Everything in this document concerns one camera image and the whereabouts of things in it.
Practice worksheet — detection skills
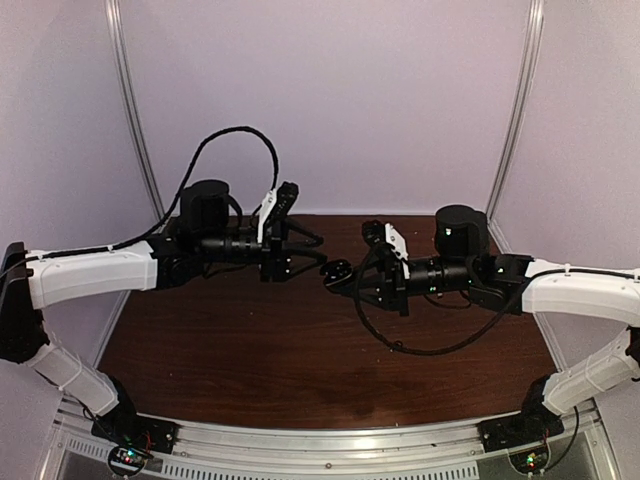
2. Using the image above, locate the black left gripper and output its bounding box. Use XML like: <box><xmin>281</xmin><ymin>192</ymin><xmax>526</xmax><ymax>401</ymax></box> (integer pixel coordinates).
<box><xmin>198</xmin><ymin>217</ymin><xmax>327</xmax><ymax>282</ymax></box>

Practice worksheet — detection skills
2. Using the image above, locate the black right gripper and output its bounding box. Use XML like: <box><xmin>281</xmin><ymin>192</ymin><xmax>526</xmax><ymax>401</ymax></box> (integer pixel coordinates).
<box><xmin>340</xmin><ymin>252</ymin><xmax>475</xmax><ymax>317</ymax></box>

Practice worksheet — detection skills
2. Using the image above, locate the black earbud charging case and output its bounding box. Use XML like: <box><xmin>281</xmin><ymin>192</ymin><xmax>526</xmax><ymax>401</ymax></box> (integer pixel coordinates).
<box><xmin>319</xmin><ymin>259</ymin><xmax>353</xmax><ymax>288</ymax></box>

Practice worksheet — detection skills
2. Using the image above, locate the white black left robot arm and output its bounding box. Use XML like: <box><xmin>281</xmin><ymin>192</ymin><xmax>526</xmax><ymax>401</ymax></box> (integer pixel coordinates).
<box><xmin>1</xmin><ymin>180</ymin><xmax>326</xmax><ymax>444</ymax></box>

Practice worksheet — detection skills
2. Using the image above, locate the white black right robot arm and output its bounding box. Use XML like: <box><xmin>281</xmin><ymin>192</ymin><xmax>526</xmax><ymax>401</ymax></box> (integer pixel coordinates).
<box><xmin>324</xmin><ymin>205</ymin><xmax>639</xmax><ymax>442</ymax></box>

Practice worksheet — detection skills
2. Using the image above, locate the right controller circuit board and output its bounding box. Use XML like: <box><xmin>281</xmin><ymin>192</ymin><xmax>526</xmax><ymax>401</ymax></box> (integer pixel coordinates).
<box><xmin>509</xmin><ymin>447</ymin><xmax>550</xmax><ymax>476</ymax></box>

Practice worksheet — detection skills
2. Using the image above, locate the controller circuit board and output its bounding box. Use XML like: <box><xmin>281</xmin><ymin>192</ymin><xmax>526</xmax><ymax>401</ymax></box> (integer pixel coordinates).
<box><xmin>107</xmin><ymin>446</ymin><xmax>153</xmax><ymax>477</ymax></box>
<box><xmin>509</xmin><ymin>447</ymin><xmax>550</xmax><ymax>476</ymax></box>

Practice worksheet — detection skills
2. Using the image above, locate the left controller circuit board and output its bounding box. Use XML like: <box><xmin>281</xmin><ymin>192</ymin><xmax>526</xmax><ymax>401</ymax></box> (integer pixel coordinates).
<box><xmin>107</xmin><ymin>446</ymin><xmax>153</xmax><ymax>477</ymax></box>

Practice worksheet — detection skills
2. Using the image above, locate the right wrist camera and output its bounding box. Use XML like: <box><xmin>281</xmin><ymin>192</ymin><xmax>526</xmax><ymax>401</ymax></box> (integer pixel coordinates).
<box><xmin>361</xmin><ymin>220</ymin><xmax>410</xmax><ymax>280</ymax></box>

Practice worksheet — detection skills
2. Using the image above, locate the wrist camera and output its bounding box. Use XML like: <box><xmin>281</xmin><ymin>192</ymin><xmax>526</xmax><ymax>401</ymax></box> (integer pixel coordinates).
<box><xmin>257</xmin><ymin>181</ymin><xmax>299</xmax><ymax>243</ymax></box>
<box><xmin>361</xmin><ymin>220</ymin><xmax>410</xmax><ymax>280</ymax></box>

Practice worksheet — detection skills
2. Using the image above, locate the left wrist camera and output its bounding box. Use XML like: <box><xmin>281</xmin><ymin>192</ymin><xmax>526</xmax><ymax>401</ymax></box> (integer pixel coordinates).
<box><xmin>257</xmin><ymin>181</ymin><xmax>299</xmax><ymax>243</ymax></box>

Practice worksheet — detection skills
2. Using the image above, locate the black left camera cable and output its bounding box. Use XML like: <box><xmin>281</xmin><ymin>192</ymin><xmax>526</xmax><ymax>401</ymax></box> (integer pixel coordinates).
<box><xmin>149</xmin><ymin>126</ymin><xmax>281</xmax><ymax>236</ymax></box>

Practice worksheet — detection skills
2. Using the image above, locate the black camera cable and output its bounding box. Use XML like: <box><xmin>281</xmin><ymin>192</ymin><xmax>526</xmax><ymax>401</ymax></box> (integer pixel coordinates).
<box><xmin>149</xmin><ymin>126</ymin><xmax>281</xmax><ymax>236</ymax></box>
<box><xmin>351</xmin><ymin>249</ymin><xmax>526</xmax><ymax>357</ymax></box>

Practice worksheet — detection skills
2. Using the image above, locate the black right camera cable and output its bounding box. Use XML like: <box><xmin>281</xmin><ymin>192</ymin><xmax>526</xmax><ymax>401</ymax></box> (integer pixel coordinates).
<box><xmin>351</xmin><ymin>249</ymin><xmax>526</xmax><ymax>357</ymax></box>

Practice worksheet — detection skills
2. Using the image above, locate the right aluminium corner post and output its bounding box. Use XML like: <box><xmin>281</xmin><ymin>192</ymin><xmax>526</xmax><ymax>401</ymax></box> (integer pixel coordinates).
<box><xmin>486</xmin><ymin>0</ymin><xmax>544</xmax><ymax>222</ymax></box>

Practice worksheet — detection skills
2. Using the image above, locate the aluminium corner post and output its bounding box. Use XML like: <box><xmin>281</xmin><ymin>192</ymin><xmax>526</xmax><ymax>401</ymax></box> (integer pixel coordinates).
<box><xmin>486</xmin><ymin>0</ymin><xmax>544</xmax><ymax>222</ymax></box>
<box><xmin>104</xmin><ymin>0</ymin><xmax>165</xmax><ymax>220</ymax></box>

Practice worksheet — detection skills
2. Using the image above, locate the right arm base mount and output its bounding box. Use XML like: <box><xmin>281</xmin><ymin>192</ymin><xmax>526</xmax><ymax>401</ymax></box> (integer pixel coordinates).
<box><xmin>477</xmin><ymin>375</ymin><xmax>564</xmax><ymax>452</ymax></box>

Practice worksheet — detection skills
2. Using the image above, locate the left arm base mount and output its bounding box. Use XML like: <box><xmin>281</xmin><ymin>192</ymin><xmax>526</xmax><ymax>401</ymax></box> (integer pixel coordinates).
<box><xmin>91</xmin><ymin>376</ymin><xmax>178</xmax><ymax>454</ymax></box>

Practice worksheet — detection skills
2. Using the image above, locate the aluminium front rail frame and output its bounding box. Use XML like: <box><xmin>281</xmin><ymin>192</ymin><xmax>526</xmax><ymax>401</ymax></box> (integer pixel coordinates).
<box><xmin>39</xmin><ymin>392</ymin><xmax>621</xmax><ymax>480</ymax></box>

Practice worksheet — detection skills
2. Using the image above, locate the left aluminium corner post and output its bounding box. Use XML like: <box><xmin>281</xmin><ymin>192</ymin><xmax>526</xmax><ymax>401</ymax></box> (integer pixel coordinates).
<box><xmin>104</xmin><ymin>0</ymin><xmax>165</xmax><ymax>220</ymax></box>

